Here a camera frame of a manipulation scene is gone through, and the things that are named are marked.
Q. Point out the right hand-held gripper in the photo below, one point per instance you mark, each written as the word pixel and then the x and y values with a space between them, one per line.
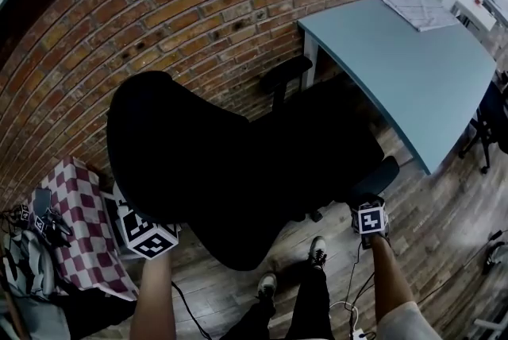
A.
pixel 371 220

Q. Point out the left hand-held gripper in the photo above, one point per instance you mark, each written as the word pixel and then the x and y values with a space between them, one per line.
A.
pixel 148 237

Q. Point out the black office chair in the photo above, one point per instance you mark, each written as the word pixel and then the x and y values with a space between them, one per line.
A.
pixel 246 171
pixel 490 120

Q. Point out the person's left forearm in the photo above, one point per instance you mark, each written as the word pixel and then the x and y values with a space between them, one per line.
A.
pixel 155 294

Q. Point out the person's right forearm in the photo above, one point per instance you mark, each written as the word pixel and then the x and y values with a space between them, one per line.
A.
pixel 391 283

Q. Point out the light blue desk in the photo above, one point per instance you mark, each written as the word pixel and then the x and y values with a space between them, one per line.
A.
pixel 412 76

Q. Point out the person's right shoe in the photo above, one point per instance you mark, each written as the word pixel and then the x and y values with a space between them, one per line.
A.
pixel 317 251

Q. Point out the person's shoe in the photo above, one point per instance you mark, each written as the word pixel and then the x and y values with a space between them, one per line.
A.
pixel 266 284
pixel 317 251

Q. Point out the red white checkered cloth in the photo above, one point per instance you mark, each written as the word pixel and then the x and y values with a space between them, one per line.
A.
pixel 85 235

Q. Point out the person's right leg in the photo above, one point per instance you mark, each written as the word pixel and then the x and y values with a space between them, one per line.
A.
pixel 307 302

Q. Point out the person's leg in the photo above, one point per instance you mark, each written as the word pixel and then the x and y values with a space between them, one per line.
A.
pixel 254 320
pixel 307 302

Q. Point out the spare hand-held gripper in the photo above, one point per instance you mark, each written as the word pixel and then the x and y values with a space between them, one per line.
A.
pixel 39 221

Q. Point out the white power adapter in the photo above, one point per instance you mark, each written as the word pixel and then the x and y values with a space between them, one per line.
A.
pixel 358 334

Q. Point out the person's left shoe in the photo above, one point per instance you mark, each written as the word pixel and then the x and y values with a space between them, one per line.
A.
pixel 266 284

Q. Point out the black white patterned cloth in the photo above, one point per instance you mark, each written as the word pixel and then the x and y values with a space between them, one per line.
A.
pixel 25 267

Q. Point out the person's left leg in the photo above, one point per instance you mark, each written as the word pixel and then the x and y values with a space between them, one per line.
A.
pixel 254 320

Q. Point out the white papers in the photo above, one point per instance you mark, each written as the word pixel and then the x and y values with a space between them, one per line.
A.
pixel 420 10

